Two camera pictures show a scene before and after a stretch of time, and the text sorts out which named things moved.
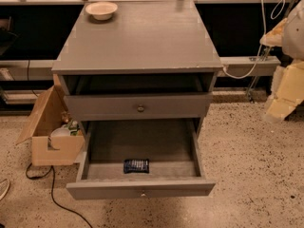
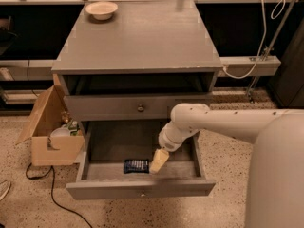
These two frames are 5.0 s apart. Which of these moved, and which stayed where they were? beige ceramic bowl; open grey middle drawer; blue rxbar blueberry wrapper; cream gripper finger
Moved: cream gripper finger
Stayed: blue rxbar blueberry wrapper; beige ceramic bowl; open grey middle drawer
